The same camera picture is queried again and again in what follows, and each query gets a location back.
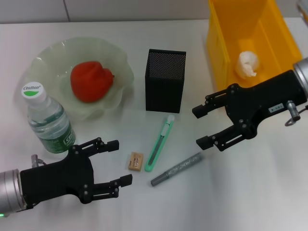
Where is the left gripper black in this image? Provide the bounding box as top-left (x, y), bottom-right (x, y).
top-left (20, 137), bottom-right (133, 205)

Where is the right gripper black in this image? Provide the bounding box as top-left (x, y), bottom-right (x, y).
top-left (192, 69), bottom-right (308, 152)

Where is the green utility knife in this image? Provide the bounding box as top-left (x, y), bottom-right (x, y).
top-left (144, 115), bottom-right (175, 172)

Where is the white paper ball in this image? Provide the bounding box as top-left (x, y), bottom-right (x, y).
top-left (235, 50), bottom-right (261, 79)

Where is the clear green-label water bottle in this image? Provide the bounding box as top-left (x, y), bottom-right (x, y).
top-left (21, 81), bottom-right (77, 154)

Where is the tan eraser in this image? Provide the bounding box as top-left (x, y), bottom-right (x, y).
top-left (128, 151), bottom-right (144, 172)

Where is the grey marker pen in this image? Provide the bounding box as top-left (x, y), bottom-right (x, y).
top-left (151, 152), bottom-right (204, 187)

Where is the black mesh pen holder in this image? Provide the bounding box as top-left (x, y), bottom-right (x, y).
top-left (145, 49), bottom-right (187, 114)

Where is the green glass fruit plate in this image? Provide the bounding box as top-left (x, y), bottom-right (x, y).
top-left (25, 36), bottom-right (134, 121)

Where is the yellow plastic bin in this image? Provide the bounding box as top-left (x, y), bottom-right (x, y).
top-left (206, 0), bottom-right (303, 93)

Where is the left wrist cable connector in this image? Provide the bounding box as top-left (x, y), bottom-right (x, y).
top-left (30, 154), bottom-right (48, 168)

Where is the wrist cable connector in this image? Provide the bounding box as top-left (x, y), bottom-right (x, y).
top-left (284, 100), bottom-right (308, 127)
top-left (30, 154), bottom-right (48, 168)

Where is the right wrist cable connector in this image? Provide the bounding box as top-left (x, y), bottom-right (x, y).
top-left (284, 100), bottom-right (308, 127)

